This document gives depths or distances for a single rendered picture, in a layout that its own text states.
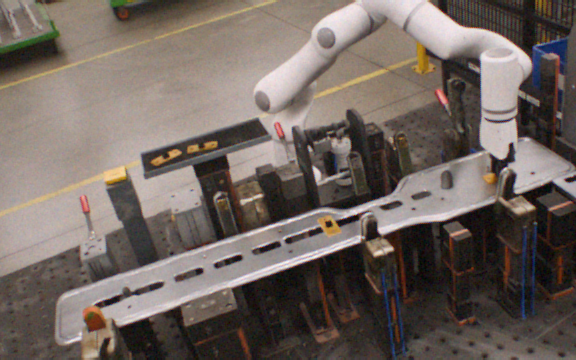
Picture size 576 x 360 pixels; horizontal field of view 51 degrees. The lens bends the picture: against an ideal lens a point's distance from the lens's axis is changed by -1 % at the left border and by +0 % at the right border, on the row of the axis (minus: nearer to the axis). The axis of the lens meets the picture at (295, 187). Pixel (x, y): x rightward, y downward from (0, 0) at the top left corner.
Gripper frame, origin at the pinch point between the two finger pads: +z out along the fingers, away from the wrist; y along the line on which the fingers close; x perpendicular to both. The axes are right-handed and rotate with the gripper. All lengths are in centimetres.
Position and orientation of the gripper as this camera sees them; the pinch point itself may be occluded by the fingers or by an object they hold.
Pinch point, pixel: (499, 167)
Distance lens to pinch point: 166.6
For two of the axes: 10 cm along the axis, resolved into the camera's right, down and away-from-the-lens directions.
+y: 3.0, 4.7, -8.3
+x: 9.4, -3.1, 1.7
